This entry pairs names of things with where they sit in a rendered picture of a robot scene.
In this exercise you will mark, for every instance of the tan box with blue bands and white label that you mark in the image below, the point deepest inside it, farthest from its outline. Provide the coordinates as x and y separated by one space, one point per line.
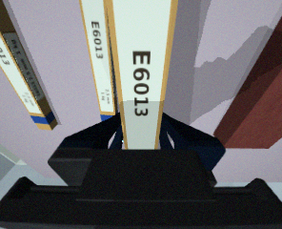
96 27

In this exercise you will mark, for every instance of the dark red rectangular block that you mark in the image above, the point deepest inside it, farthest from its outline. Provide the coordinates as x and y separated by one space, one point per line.
254 119

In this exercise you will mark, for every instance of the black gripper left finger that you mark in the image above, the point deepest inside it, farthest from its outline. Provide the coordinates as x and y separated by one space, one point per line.
98 136

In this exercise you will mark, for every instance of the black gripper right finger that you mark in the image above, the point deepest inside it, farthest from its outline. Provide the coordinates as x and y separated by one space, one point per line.
185 137

